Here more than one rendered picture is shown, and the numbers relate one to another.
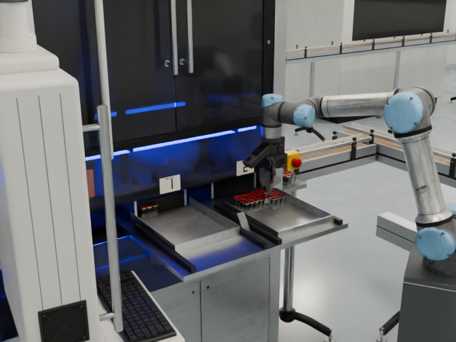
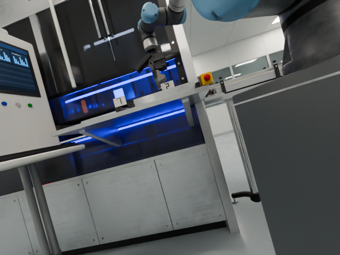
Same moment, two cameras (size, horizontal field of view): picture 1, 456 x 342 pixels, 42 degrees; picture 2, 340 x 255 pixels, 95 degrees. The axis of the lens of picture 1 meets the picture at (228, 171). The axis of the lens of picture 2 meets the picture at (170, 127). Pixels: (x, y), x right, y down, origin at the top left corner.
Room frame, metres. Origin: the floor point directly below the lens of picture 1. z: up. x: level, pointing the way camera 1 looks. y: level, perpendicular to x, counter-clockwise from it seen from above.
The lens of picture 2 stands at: (1.43, -0.69, 0.76)
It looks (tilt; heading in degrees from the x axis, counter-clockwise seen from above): 0 degrees down; 41
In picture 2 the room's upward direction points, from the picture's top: 16 degrees counter-clockwise
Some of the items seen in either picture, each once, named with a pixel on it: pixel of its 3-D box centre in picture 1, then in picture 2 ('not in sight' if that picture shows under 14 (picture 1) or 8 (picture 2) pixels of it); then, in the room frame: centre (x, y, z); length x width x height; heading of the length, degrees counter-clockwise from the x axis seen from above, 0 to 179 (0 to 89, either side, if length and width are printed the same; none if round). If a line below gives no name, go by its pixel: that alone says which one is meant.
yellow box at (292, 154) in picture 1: (289, 159); (206, 79); (2.40, -0.26, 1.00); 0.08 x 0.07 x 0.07; 34
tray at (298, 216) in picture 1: (277, 212); (168, 100); (2.06, -0.18, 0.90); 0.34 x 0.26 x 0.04; 34
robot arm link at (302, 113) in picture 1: (298, 113); (152, 17); (2.03, -0.25, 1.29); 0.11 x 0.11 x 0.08; 56
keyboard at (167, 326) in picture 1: (129, 304); (34, 153); (1.56, 0.30, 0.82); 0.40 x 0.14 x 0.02; 27
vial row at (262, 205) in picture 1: (262, 203); not in sight; (2.14, -0.14, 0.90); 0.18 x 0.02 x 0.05; 124
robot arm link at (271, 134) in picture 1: (270, 131); (151, 46); (2.08, -0.15, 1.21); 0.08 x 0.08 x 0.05
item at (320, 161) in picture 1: (316, 156); (246, 82); (2.67, -0.42, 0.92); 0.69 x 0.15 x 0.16; 124
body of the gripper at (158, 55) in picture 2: (272, 152); (156, 59); (2.08, -0.16, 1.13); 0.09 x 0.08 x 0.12; 124
